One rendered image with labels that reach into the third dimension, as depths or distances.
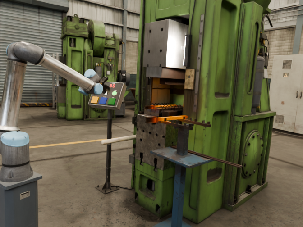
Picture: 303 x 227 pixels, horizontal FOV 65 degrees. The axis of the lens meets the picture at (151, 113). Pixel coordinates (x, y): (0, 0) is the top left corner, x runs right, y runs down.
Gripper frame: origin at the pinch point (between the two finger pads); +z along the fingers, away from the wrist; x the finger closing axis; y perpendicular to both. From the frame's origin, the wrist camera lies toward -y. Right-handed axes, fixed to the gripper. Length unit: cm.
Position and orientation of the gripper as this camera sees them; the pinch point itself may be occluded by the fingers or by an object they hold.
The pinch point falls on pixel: (108, 91)
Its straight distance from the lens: 236.1
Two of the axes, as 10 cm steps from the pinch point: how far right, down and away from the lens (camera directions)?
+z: 2.8, 4.0, 8.8
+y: -2.2, 9.1, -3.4
